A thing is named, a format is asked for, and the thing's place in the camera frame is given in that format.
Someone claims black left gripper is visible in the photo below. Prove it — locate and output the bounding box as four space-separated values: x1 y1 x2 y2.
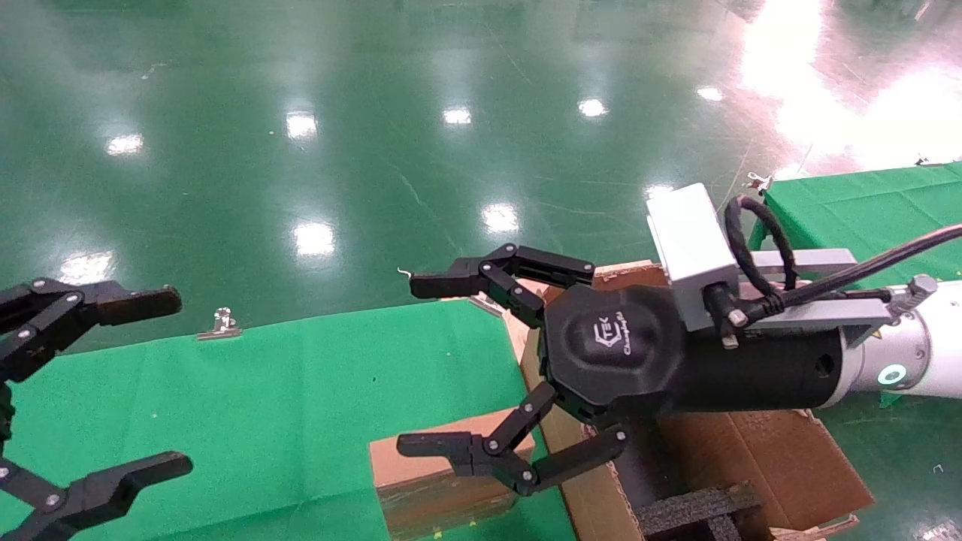
0 278 194 541

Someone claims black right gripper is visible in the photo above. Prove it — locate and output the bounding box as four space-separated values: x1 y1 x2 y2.
397 243 844 497

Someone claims small brown cardboard box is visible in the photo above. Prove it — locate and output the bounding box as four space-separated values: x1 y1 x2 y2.
368 410 537 541

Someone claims large open cardboard carton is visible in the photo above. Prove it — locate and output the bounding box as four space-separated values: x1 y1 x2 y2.
500 259 876 541

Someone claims large green table cloth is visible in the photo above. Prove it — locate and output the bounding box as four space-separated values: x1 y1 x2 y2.
0 299 579 541

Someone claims black foam insert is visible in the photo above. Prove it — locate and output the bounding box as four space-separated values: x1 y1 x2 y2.
637 481 767 541

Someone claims small green table cloth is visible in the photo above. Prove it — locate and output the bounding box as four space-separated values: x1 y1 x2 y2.
748 162 962 410

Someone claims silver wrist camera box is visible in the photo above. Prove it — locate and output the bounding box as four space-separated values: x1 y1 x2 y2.
646 183 742 332

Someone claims black camera cable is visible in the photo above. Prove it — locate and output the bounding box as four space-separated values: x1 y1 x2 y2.
724 194 962 325

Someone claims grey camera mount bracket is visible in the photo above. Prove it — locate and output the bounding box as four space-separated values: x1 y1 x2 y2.
740 249 940 348

